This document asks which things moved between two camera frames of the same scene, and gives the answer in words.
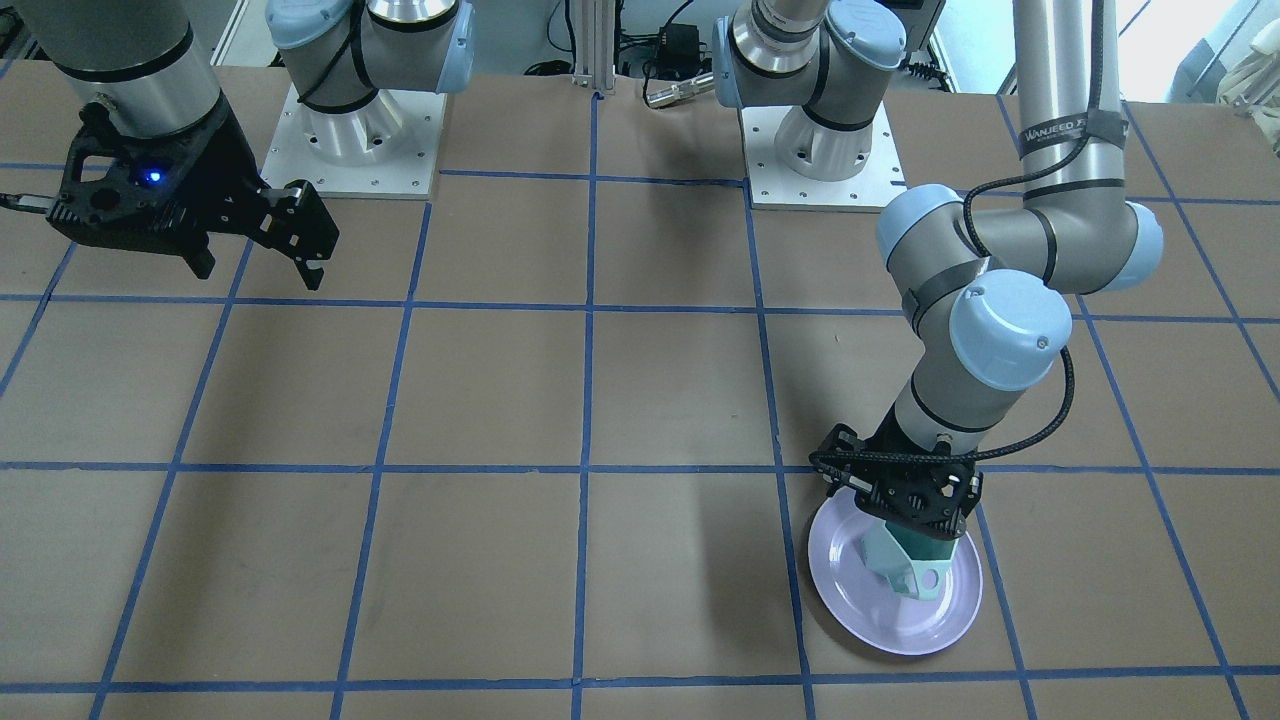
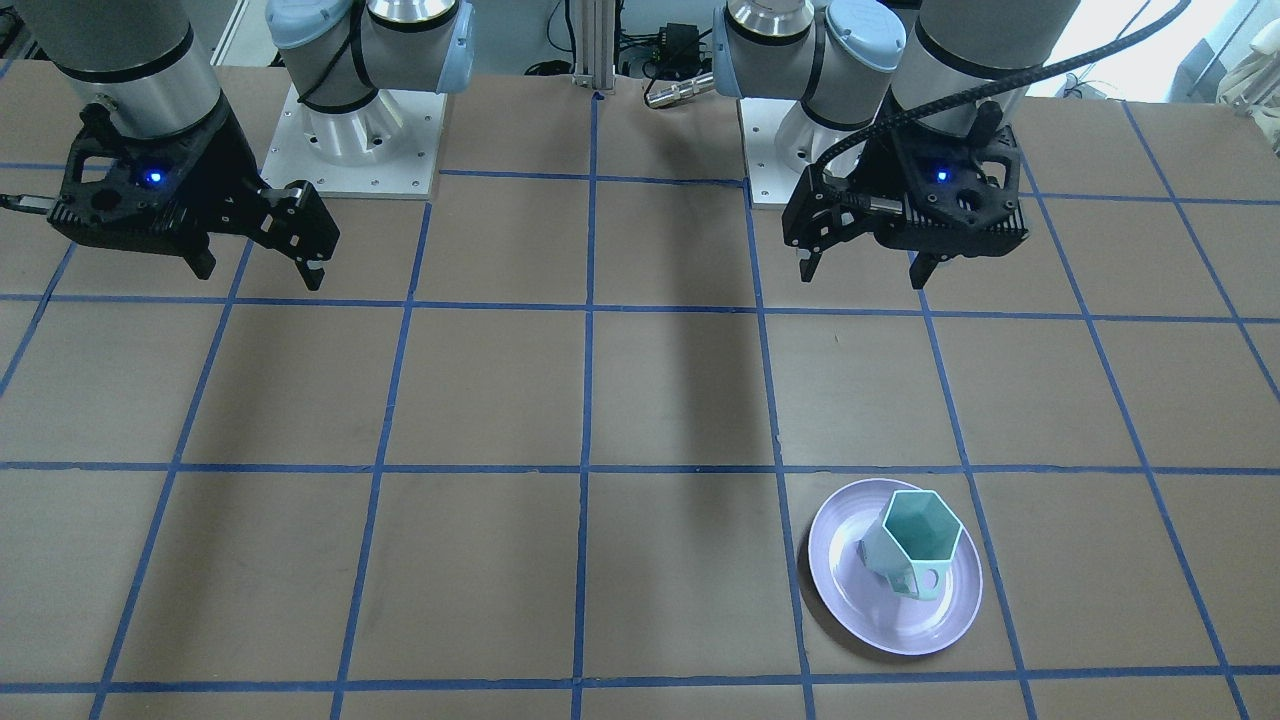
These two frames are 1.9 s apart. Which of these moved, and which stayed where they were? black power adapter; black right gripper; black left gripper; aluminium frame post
Moved: black left gripper
Stayed: black power adapter; aluminium frame post; black right gripper
